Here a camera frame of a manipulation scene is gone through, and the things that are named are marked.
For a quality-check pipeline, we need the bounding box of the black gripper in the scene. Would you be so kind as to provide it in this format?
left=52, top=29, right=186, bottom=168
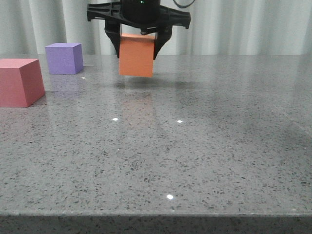
left=87, top=0, right=191, bottom=60

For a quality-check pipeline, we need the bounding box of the orange foam cube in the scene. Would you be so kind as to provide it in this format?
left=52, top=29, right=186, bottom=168
left=119, top=33, right=154, bottom=78

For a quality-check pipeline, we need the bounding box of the purple foam cube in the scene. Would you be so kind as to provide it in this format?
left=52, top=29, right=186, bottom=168
left=45, top=43, right=84, bottom=75

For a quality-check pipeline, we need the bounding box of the pale green curtain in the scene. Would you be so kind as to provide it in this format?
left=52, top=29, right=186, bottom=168
left=0, top=0, right=312, bottom=55

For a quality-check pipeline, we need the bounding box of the red foam cube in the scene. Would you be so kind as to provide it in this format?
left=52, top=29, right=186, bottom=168
left=0, top=58, right=45, bottom=107

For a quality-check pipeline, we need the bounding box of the black cable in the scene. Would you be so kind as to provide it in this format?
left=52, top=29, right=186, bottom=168
left=173, top=0, right=196, bottom=8

